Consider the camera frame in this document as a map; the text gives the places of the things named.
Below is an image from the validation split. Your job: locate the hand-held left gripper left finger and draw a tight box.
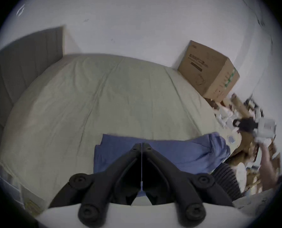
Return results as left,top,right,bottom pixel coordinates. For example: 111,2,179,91
49,143,142,225

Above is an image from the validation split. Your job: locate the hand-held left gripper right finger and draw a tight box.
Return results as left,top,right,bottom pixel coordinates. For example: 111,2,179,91
142,143,234,227

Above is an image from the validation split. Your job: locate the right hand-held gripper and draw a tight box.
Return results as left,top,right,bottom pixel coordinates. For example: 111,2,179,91
232,117,277,145

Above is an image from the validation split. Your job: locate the blue garment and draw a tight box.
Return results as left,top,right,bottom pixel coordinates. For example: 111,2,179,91
93,132,231,198

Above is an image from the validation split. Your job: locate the person's right forearm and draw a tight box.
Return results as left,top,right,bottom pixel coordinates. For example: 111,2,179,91
260,155,281,191

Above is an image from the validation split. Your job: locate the person's right hand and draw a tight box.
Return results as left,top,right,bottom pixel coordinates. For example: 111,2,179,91
256,139,272,158

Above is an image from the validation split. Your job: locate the pile of cardboard scraps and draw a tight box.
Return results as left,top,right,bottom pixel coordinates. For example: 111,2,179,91
205,93,282,195

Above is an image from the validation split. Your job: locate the brown cardboard carton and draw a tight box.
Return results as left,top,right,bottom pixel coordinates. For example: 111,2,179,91
178,40,240,103

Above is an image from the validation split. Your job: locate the bed with pale green sheet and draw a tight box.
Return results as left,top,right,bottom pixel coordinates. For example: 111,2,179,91
0,54,230,214

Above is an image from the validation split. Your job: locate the grey padded headboard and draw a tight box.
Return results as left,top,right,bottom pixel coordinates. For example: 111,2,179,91
0,26,66,152

